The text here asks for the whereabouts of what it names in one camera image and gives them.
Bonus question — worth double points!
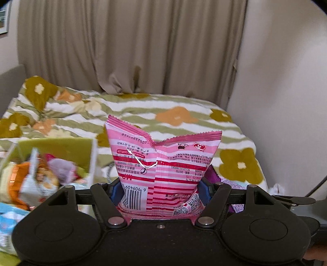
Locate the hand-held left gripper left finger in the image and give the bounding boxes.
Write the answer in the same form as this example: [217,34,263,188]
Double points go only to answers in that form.
[46,182,129,229]

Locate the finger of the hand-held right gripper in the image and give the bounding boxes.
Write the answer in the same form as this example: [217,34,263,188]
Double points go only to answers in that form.
[271,194,317,207]

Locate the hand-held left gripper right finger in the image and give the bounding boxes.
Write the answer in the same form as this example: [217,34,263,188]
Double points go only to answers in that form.
[194,179,281,229]

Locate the pink striped snack packet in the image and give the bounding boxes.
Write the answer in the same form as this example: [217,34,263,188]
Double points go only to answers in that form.
[105,114,223,221]

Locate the green cardboard box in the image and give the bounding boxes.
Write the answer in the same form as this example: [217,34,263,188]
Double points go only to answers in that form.
[0,138,99,266]

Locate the purple snack packet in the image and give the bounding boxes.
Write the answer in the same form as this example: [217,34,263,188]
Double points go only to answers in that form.
[204,166,248,214]

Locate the white plastic bag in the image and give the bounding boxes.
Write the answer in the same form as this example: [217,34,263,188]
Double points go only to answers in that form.
[268,182,286,195]

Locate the pale pink snack packet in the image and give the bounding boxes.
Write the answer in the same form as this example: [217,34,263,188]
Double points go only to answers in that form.
[47,157,78,185]

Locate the floral striped blanket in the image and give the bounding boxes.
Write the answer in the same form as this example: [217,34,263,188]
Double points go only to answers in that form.
[0,75,268,191]

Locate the white lettered snack packet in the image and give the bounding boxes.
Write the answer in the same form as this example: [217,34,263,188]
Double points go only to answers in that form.
[20,148,61,206]

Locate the orange sticks snack packet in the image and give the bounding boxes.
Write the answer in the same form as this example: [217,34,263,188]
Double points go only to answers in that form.
[9,162,31,210]

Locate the blue white snack packet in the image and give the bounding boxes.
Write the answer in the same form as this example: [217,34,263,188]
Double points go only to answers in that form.
[0,203,30,256]

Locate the pale yellow snack packet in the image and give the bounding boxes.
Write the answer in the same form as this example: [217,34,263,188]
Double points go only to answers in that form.
[0,163,16,204]

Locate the beige curtain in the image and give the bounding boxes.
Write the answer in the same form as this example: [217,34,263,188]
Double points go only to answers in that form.
[17,0,249,109]

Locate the grey headboard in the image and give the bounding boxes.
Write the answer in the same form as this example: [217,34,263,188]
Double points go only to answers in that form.
[0,64,26,118]

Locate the framed wall picture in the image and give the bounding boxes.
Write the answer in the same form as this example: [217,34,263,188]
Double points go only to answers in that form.
[0,4,11,35]

